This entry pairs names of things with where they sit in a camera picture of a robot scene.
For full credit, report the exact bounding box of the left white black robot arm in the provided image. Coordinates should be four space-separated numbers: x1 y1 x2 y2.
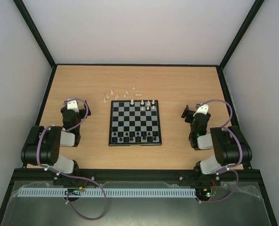
21 97 91 177

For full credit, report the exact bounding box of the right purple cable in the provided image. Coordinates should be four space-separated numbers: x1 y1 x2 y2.
196 99 244 204

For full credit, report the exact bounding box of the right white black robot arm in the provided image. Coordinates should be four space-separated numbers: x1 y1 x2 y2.
181 104 252 185

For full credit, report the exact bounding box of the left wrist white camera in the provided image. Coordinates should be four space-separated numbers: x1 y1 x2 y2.
64 98 79 112

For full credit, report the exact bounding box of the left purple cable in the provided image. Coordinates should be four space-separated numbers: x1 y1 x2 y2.
36 98 109 220

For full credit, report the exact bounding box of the purple cable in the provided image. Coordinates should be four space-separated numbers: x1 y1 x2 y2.
36 98 109 220
196 99 244 204

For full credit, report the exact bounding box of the white slotted cable duct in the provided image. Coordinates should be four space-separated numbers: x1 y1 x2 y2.
17 188 196 198

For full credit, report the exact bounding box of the black and white chessboard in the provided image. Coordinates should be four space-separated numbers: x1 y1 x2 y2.
109 100 162 146

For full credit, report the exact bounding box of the black aluminium frame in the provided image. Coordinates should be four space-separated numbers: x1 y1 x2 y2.
0 0 278 226

